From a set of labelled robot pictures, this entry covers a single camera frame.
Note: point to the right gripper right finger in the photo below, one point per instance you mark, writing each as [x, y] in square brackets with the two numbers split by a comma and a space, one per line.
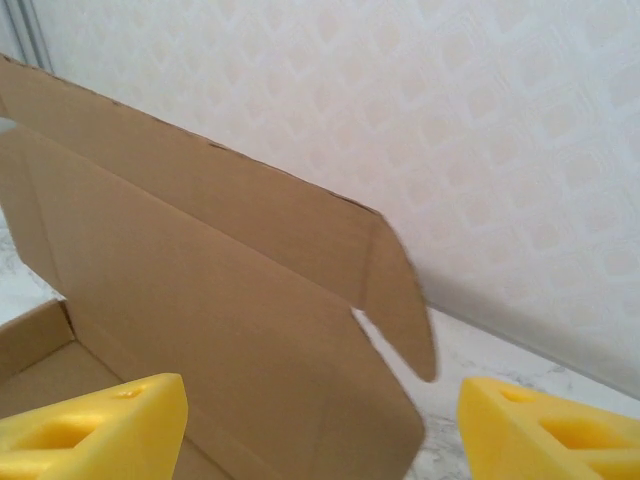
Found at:
[525, 450]

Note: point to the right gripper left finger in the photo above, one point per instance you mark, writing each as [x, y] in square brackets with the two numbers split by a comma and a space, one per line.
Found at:
[125, 440]

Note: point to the brown cardboard box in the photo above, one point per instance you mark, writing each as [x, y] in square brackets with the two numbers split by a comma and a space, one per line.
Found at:
[200, 260]

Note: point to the aluminium frame post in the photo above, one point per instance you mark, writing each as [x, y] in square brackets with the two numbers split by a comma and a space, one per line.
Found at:
[25, 30]

